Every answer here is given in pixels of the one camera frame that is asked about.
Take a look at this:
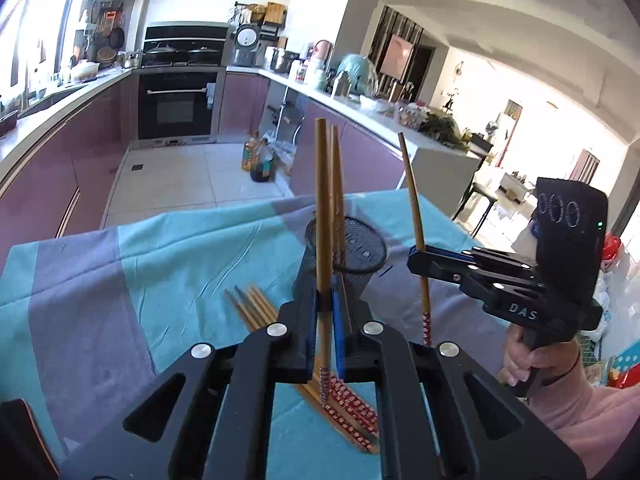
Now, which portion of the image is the black built-in oven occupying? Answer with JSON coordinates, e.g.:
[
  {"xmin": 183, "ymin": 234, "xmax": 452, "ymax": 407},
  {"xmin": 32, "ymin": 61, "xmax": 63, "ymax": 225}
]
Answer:
[{"xmin": 137, "ymin": 67, "xmax": 224, "ymax": 142}]

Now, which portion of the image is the teal and grey tablecloth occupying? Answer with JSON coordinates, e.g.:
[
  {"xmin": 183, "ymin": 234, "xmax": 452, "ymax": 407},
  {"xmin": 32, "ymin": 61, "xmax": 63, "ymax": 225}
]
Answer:
[{"xmin": 0, "ymin": 190, "xmax": 507, "ymax": 480}]

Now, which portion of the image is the steel stock pot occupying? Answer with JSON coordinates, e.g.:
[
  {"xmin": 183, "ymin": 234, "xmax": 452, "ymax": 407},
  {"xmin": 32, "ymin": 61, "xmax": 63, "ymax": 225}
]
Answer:
[{"xmin": 265, "ymin": 46, "xmax": 301, "ymax": 74}]

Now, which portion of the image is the teal round vase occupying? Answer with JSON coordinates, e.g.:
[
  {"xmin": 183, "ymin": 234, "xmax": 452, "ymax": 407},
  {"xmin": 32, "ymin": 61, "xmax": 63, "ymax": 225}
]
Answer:
[{"xmin": 336, "ymin": 53, "xmax": 379, "ymax": 96}]

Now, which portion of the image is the silver rice cooker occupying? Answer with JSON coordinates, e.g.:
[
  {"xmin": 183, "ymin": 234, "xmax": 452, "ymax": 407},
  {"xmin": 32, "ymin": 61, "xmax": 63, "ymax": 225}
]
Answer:
[{"xmin": 232, "ymin": 22, "xmax": 262, "ymax": 67}]

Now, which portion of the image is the black pot with lid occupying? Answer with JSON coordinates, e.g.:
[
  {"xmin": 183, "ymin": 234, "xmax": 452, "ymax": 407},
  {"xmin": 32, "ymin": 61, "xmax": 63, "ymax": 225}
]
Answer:
[{"xmin": 187, "ymin": 46, "xmax": 222, "ymax": 64}]

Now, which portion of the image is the black chair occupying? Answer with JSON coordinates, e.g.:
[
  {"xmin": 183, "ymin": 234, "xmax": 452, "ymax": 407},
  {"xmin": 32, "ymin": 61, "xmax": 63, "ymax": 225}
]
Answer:
[{"xmin": 452, "ymin": 137, "xmax": 502, "ymax": 237}]

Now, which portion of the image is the black wok with lid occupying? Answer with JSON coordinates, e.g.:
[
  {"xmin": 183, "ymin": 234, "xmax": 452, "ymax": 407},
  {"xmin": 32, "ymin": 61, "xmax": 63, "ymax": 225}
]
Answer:
[{"xmin": 144, "ymin": 42, "xmax": 179, "ymax": 64}]

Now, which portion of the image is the pink wall painting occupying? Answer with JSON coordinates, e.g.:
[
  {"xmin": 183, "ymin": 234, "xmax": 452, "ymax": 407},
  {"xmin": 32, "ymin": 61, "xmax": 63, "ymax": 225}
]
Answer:
[{"xmin": 382, "ymin": 33, "xmax": 415, "ymax": 79}]

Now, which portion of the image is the person's right hand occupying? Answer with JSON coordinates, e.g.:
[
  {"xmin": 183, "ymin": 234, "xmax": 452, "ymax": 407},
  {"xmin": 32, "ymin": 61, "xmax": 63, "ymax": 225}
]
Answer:
[{"xmin": 497, "ymin": 327, "xmax": 583, "ymax": 389}]

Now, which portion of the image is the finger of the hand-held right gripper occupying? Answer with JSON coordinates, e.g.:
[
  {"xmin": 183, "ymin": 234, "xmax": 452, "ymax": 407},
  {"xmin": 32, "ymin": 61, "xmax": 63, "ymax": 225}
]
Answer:
[
  {"xmin": 407, "ymin": 245, "xmax": 540, "ymax": 275},
  {"xmin": 406, "ymin": 258, "xmax": 547, "ymax": 307}
]

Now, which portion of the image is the dark cooking oil bottle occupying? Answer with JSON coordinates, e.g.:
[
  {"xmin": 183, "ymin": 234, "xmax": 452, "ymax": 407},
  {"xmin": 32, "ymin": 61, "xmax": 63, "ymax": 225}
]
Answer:
[{"xmin": 250, "ymin": 138, "xmax": 279, "ymax": 184}]

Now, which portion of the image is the white serving dish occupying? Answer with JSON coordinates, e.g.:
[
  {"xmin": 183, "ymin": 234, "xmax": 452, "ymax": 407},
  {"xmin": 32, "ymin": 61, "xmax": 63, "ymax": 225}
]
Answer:
[{"xmin": 70, "ymin": 60, "xmax": 101, "ymax": 84}]

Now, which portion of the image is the person's right forearm pink sleeve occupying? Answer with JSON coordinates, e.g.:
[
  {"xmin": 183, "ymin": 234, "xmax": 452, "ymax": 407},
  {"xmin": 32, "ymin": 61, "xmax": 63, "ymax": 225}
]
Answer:
[{"xmin": 520, "ymin": 350, "xmax": 640, "ymax": 479}]

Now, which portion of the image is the bunch of leafy greens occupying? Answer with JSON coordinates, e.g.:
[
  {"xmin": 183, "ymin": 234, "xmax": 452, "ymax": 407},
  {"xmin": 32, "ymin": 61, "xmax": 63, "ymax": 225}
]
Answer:
[{"xmin": 419, "ymin": 111, "xmax": 472, "ymax": 152}]

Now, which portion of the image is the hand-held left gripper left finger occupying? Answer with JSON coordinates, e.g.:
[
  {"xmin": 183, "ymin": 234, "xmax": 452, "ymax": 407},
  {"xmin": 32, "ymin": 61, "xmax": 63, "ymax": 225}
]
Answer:
[{"xmin": 60, "ymin": 289, "xmax": 320, "ymax": 480}]

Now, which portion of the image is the dark object with brown edge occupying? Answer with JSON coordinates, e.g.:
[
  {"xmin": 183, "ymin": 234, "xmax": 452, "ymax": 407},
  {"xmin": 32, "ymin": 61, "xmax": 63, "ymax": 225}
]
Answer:
[{"xmin": 0, "ymin": 398, "xmax": 62, "ymax": 480}]

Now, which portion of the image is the black mesh utensil holder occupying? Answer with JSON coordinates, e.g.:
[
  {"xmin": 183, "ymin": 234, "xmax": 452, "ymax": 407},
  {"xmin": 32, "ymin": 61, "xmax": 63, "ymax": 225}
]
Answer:
[{"xmin": 292, "ymin": 215, "xmax": 389, "ymax": 322}]

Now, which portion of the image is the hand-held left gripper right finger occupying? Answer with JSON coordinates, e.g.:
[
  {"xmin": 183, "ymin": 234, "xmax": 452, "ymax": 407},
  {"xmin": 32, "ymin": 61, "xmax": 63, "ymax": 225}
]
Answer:
[{"xmin": 332, "ymin": 289, "xmax": 587, "ymax": 480}]

